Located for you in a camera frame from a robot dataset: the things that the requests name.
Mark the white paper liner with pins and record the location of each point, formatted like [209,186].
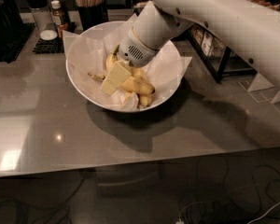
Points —
[171,69]

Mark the black wire condiment rack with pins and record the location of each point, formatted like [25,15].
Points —
[219,59]

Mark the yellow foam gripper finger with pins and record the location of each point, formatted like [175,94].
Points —
[117,75]

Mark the glass sugar shaker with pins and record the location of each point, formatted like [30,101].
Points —
[43,19]

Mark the small banana under liner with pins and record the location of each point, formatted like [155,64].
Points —
[96,76]

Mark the black container left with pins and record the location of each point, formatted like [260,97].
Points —
[10,21]

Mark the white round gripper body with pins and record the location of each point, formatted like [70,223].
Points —
[132,51]

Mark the white bowl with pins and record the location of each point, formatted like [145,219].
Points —
[93,94]

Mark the yellow banana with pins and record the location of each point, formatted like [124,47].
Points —
[132,84]
[145,100]

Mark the small sauce bottle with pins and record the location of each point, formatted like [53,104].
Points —
[59,18]

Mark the black rubber mat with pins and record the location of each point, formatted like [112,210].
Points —
[48,46]

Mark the large black mat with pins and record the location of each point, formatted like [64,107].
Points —
[11,49]

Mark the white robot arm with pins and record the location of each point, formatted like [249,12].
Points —
[250,30]

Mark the black cup of stirrers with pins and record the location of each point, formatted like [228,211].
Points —
[91,12]

